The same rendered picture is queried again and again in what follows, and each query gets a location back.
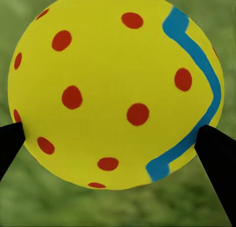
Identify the easter egg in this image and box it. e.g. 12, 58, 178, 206
7, 0, 225, 190

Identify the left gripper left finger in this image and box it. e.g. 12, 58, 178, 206
0, 122, 26, 181

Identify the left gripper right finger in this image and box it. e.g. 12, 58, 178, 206
195, 125, 236, 227

